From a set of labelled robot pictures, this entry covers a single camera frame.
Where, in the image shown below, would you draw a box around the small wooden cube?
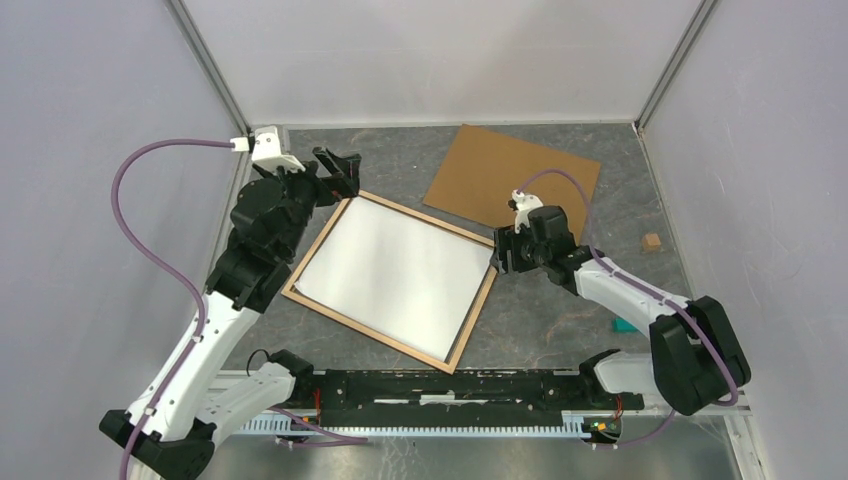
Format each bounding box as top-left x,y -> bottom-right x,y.
641,233 -> 663,253

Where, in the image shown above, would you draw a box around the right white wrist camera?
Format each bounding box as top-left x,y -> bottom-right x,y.
508,190 -> 544,234

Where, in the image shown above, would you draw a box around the teal block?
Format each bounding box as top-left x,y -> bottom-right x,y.
611,318 -> 639,333

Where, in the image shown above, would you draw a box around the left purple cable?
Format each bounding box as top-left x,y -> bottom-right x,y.
111,139 -> 236,480

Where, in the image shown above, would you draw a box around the landscape photo print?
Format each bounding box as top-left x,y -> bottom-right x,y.
294,197 -> 495,363

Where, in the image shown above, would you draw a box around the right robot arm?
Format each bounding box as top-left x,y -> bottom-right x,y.
491,200 -> 751,415

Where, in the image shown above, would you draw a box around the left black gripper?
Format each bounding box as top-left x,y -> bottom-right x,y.
260,145 -> 361,258

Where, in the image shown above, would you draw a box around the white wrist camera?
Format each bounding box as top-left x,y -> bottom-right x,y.
229,126 -> 306,173
508,190 -> 544,234

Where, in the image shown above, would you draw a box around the purple cable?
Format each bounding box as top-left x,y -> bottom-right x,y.
516,168 -> 740,452
111,139 -> 236,480

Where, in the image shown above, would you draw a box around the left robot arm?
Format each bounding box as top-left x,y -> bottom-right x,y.
100,147 -> 362,479

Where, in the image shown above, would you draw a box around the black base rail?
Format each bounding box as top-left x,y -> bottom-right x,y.
283,369 -> 645,428

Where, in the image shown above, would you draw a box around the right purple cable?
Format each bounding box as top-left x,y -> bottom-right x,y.
516,168 -> 740,452

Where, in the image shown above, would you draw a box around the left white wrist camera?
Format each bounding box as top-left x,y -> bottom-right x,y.
229,126 -> 306,173

